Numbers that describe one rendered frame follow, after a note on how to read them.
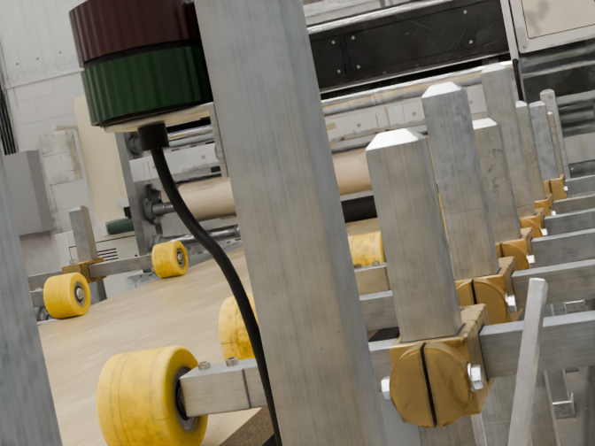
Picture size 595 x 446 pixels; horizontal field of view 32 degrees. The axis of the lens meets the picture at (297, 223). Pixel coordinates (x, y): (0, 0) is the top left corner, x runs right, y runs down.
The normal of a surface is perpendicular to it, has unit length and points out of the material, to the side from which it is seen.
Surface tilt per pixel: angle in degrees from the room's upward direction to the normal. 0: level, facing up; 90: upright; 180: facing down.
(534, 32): 90
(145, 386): 62
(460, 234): 90
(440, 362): 90
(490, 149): 90
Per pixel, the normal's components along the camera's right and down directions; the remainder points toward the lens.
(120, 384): -0.34, -0.46
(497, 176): -0.28, 0.11
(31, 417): 0.94, -0.17
